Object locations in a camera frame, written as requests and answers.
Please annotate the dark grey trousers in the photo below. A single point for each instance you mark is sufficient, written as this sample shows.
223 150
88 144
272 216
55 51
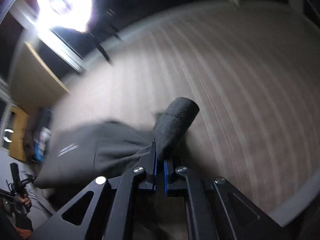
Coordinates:
110 148

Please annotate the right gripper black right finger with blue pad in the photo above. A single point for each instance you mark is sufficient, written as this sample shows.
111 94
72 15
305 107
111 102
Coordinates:
215 209

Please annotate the person's left hand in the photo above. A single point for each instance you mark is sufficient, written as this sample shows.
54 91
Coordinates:
22 201

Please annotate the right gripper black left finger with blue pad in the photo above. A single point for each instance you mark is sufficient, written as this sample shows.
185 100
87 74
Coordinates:
102 209

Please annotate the bright ring light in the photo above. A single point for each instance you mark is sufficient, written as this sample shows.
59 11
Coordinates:
69 14

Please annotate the pink plaid bed sheet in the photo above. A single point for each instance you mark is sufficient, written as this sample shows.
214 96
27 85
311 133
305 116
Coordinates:
253 70

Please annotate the white window frame post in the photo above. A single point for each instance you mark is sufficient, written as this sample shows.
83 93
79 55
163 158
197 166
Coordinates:
59 47

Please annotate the light wooden headboard panel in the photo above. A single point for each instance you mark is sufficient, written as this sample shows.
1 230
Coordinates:
32 83

